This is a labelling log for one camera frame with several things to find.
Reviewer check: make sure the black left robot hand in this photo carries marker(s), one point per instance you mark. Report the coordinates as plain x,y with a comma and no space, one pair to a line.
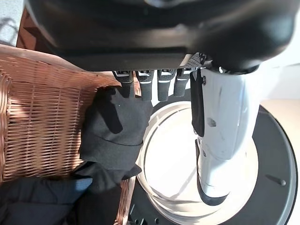
164,35

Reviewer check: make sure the black garment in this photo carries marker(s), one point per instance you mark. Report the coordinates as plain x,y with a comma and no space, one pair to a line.
112,145

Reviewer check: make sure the round glass washing machine door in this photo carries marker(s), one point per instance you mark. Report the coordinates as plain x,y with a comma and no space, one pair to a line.
269,164

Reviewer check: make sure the glossy dark brown side table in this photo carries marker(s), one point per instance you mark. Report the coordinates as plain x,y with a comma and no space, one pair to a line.
30,35

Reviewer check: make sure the brown wicker laundry basket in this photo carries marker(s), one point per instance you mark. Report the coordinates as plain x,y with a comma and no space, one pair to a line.
42,129

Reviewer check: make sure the dark blue garment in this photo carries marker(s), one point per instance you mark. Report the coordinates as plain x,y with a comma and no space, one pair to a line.
35,199

